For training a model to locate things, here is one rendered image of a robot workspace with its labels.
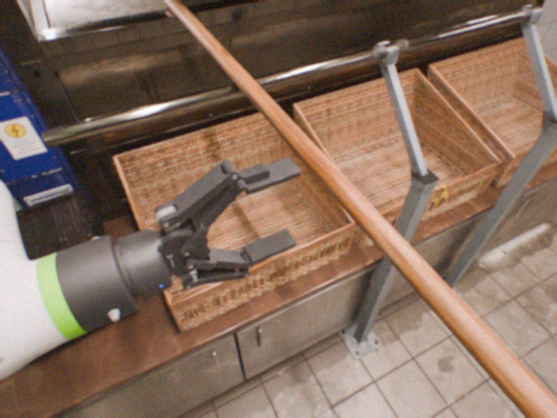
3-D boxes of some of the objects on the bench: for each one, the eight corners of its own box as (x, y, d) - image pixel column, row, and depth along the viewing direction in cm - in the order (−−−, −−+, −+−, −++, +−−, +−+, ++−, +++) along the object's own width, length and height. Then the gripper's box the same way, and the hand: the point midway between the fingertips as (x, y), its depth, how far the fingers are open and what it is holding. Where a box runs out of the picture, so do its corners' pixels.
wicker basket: (406, 123, 163) (426, 63, 142) (496, 91, 180) (525, 34, 160) (495, 191, 134) (534, 129, 114) (592, 146, 152) (641, 85, 131)
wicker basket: (137, 216, 126) (109, 154, 106) (279, 165, 144) (279, 104, 123) (180, 337, 98) (153, 285, 77) (352, 255, 115) (367, 194, 95)
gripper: (79, 167, 34) (279, 108, 41) (149, 298, 53) (279, 242, 59) (92, 220, 30) (315, 144, 37) (164, 343, 48) (303, 277, 55)
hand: (285, 208), depth 48 cm, fingers open, 13 cm apart
